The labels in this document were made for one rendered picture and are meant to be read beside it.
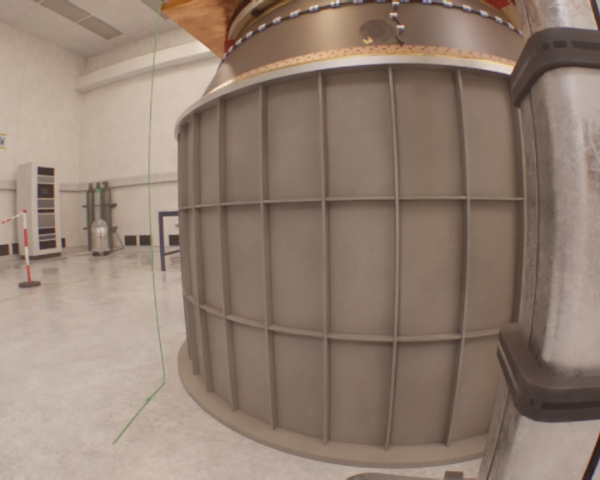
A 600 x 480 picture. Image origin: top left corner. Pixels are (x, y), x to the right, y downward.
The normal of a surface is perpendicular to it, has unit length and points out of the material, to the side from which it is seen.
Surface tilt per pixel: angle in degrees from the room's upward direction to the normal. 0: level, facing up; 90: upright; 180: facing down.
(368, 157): 90
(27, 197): 90
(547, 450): 90
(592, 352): 90
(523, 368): 0
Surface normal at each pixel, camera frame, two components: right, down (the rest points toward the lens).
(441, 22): -0.03, -0.40
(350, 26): -0.29, -0.40
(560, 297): -0.92, 0.05
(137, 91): -0.21, 0.08
